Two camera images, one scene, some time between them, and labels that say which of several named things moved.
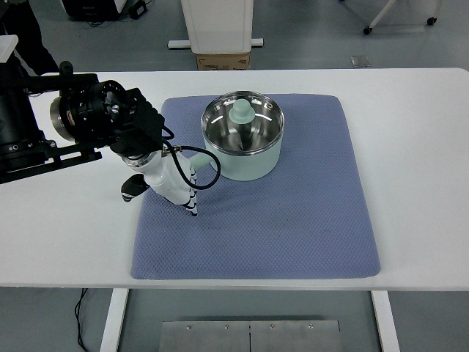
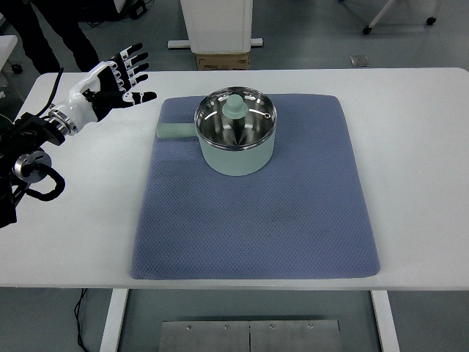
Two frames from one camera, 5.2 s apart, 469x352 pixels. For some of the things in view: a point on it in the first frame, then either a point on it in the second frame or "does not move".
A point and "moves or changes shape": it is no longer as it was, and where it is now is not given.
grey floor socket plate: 360,61 does not move
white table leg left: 113,325 does not move
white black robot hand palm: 163,173 → 102,89
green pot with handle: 237,166 moves or changes shape
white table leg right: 386,321 does not move
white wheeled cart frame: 431,20 does not move
